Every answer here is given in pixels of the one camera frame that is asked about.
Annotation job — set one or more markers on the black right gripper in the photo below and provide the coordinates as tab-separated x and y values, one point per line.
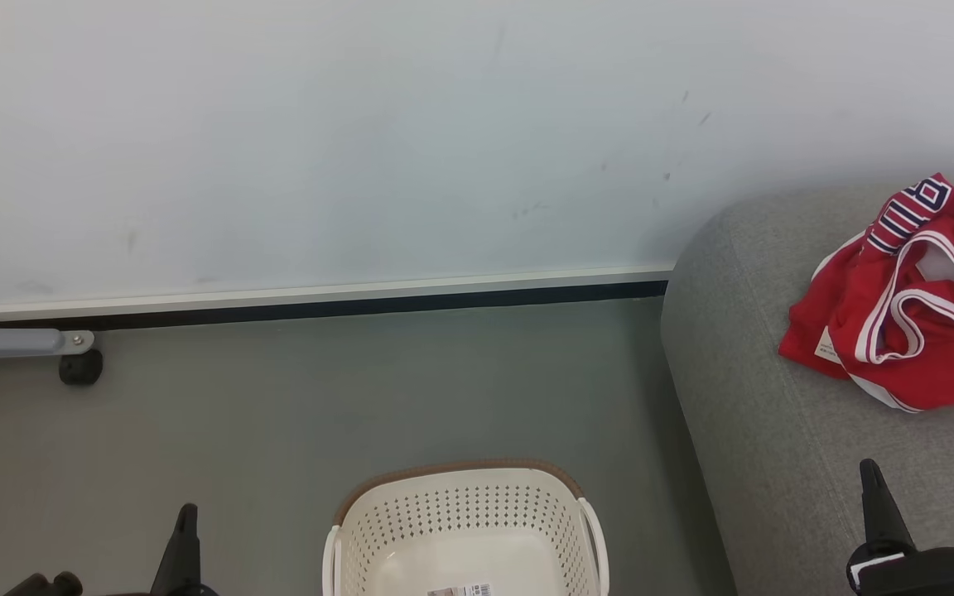
941	575

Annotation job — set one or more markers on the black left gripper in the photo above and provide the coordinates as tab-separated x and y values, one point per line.
50	585

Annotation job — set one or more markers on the red jersey white trim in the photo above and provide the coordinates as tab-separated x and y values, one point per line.
941	364

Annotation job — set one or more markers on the cream perforated laundry basket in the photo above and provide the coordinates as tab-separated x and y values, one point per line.
460	505

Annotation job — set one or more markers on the grey fabric sofa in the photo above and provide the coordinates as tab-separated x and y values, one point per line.
775	463

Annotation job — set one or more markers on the black caster wheel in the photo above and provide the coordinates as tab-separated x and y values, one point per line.
80	368

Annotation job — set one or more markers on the paper label with barcode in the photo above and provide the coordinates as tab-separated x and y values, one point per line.
460	590

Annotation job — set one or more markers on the white and black baseboard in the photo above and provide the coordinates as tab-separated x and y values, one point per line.
320	300

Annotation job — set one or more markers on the grey metal frame leg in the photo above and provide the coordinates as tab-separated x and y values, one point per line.
5	341

